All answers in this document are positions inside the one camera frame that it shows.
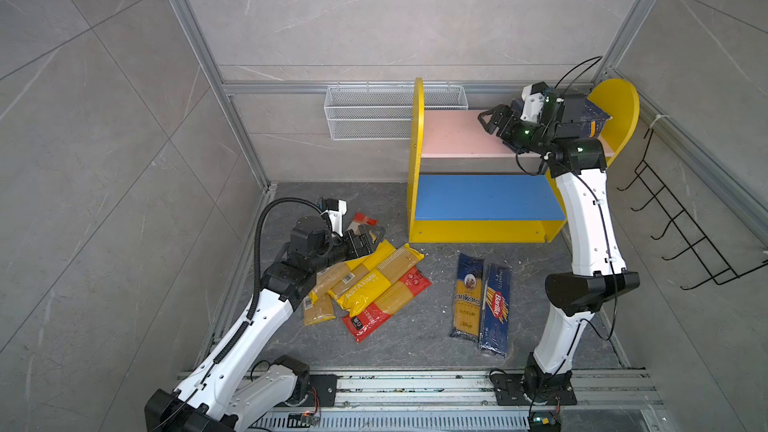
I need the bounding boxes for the blue Barilla spaghetti bag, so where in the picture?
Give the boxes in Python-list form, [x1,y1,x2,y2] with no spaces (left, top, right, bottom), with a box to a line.
[478,264,512,357]

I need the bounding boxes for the black wire hook rack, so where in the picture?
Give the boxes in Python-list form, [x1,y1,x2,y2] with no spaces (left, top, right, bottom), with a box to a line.
[617,129,767,291]

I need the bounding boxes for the blue Barilla rigatoni box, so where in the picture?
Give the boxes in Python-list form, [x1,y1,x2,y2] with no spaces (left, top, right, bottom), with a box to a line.
[579,98,612,138]

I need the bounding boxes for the yellow Pastatime spaghetti bag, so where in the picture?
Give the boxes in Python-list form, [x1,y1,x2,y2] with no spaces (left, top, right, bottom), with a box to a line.
[328,241,424,317]

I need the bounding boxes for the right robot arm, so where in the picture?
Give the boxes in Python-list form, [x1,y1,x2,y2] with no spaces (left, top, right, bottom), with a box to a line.
[478,95,640,405]

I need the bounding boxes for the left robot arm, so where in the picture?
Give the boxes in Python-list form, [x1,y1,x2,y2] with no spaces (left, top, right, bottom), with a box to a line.
[144,197,386,431]

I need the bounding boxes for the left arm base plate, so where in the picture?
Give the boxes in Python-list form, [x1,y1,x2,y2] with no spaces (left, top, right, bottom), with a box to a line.
[276,374,339,408]

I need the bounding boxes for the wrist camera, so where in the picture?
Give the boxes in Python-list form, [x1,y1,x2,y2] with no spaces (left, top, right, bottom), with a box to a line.
[321,198,347,235]
[521,82,548,123]

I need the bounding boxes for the red white spaghetti bag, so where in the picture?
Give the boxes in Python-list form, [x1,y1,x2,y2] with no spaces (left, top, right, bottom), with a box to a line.
[347,213,378,233]

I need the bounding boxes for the blue yellow spaghetti bag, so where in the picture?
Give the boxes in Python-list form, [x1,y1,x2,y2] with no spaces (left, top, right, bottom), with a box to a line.
[451,253,484,341]

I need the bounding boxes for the aluminium mounting rail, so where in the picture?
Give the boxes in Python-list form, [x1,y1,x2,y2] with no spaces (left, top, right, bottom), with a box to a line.
[161,370,667,432]

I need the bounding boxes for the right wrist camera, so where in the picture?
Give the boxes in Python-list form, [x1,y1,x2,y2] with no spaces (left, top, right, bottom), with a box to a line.
[521,82,548,123]

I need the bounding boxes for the yellow shelf unit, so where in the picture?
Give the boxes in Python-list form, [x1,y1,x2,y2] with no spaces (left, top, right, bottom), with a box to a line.
[407,79,640,243]

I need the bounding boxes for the red yellow pasta bag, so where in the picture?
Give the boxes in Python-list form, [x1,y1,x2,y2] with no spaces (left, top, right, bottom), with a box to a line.
[343,267,432,343]

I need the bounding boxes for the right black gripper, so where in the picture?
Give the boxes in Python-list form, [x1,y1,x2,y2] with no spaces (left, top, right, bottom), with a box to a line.
[479,105,555,157]

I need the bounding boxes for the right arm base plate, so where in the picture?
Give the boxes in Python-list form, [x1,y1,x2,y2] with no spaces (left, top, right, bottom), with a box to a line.
[489,372,577,406]

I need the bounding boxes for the white wire mesh basket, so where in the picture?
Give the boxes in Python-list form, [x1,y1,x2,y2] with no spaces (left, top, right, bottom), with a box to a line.
[323,85,469,142]

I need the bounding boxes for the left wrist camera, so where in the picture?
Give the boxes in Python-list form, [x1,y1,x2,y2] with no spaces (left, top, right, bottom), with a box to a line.
[321,198,347,235]

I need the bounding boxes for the small tan pasta bag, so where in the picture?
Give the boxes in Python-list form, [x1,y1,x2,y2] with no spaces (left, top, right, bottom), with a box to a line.
[303,295,336,326]

